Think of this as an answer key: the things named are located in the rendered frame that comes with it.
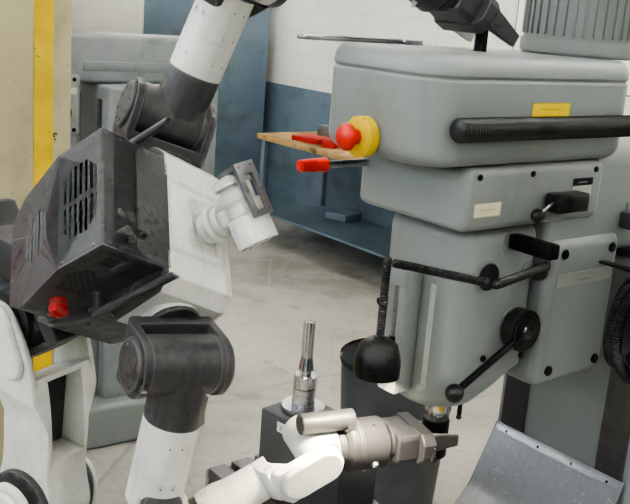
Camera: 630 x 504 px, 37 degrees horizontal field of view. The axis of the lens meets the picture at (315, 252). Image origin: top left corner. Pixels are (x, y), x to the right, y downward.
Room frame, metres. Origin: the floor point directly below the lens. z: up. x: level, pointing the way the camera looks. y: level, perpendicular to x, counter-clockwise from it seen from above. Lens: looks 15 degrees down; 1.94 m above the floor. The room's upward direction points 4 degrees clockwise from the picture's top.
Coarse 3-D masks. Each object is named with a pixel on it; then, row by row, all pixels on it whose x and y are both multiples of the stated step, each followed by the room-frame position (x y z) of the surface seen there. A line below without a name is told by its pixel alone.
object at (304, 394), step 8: (296, 384) 1.78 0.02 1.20; (304, 384) 1.77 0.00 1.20; (312, 384) 1.78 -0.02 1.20; (296, 392) 1.78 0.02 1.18; (304, 392) 1.77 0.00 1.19; (312, 392) 1.78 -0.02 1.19; (296, 400) 1.77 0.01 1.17; (304, 400) 1.77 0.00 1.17; (312, 400) 1.78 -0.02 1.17; (304, 408) 1.77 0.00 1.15
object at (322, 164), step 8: (304, 160) 1.44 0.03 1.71; (312, 160) 1.45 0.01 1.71; (320, 160) 1.45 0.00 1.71; (328, 160) 1.46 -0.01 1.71; (336, 160) 1.48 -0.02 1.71; (344, 160) 1.49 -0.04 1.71; (352, 160) 1.50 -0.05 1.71; (360, 160) 1.51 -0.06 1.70; (368, 160) 1.52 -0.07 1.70; (304, 168) 1.43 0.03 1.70; (312, 168) 1.44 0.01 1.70; (320, 168) 1.45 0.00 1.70; (328, 168) 1.46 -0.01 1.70
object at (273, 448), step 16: (288, 400) 1.81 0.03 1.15; (320, 400) 1.82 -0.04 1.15; (272, 416) 1.77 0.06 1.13; (288, 416) 1.76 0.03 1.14; (272, 432) 1.76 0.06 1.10; (272, 448) 1.76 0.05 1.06; (288, 448) 1.73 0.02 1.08; (336, 480) 1.64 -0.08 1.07; (352, 480) 1.67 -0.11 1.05; (368, 480) 1.71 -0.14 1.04; (320, 496) 1.67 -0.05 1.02; (336, 496) 1.64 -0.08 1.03; (352, 496) 1.68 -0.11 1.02; (368, 496) 1.71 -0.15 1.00
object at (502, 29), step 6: (498, 18) 1.46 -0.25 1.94; (504, 18) 1.48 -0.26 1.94; (498, 24) 1.46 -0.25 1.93; (504, 24) 1.48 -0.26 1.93; (510, 24) 1.49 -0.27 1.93; (492, 30) 1.47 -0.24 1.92; (498, 30) 1.47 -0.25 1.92; (504, 30) 1.48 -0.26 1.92; (510, 30) 1.49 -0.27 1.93; (498, 36) 1.48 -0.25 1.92; (504, 36) 1.48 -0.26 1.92; (510, 36) 1.49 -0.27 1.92; (516, 36) 1.49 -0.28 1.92; (510, 42) 1.49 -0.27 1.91
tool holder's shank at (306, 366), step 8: (304, 320) 1.80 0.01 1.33; (312, 320) 1.80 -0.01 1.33; (304, 328) 1.79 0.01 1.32; (312, 328) 1.78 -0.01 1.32; (304, 336) 1.78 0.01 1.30; (312, 336) 1.78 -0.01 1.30; (304, 344) 1.78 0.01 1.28; (312, 344) 1.78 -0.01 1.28; (304, 352) 1.78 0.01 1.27; (312, 352) 1.79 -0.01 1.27; (304, 360) 1.78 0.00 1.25; (312, 360) 1.79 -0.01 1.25; (304, 368) 1.78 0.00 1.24; (312, 368) 1.78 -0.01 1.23
